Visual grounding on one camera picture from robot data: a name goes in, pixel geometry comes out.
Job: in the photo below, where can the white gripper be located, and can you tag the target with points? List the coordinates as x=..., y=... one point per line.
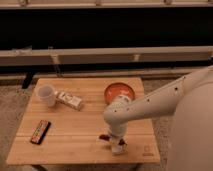
x=116, y=141

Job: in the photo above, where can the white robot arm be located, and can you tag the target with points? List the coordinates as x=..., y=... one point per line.
x=123, y=106

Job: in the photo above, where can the white sponge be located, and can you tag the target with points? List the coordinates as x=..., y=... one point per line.
x=118, y=146

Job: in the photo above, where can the orange bowl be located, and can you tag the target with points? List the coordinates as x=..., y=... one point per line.
x=118, y=88

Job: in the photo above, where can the white snack box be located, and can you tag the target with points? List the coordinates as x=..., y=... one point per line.
x=69, y=100

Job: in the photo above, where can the dark candy bar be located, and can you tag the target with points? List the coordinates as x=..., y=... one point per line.
x=40, y=132

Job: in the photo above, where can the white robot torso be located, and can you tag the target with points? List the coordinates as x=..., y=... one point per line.
x=192, y=133

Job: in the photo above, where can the white plastic cup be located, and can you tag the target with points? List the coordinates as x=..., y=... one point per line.
x=46, y=94

